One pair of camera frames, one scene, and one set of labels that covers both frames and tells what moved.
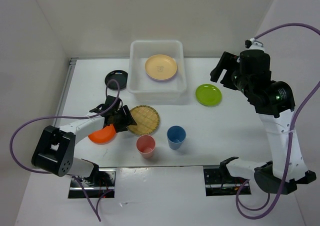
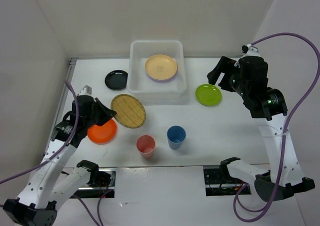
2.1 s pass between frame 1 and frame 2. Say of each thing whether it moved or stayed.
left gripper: moved
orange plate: stayed
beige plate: stayed
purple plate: stayed
